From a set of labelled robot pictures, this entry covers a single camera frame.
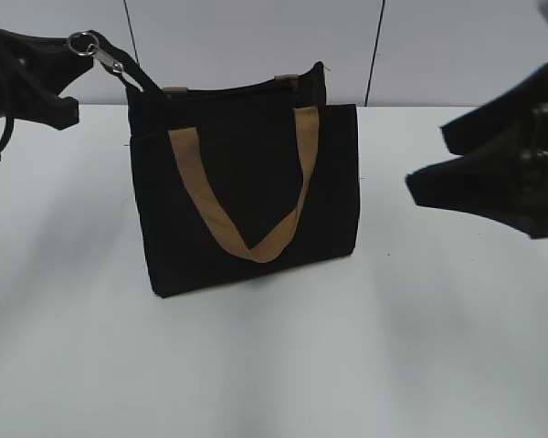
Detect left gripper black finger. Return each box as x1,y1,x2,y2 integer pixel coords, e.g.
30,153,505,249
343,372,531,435
0,29,94,91
0,71,79,130

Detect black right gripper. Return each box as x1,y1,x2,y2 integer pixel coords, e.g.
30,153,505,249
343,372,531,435
406,63,548,239

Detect silver zipper pull with ring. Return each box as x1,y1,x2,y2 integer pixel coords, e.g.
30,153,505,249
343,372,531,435
67,31,124,76

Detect black bag with tan handles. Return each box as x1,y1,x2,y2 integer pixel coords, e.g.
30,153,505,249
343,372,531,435
126,62,360,297

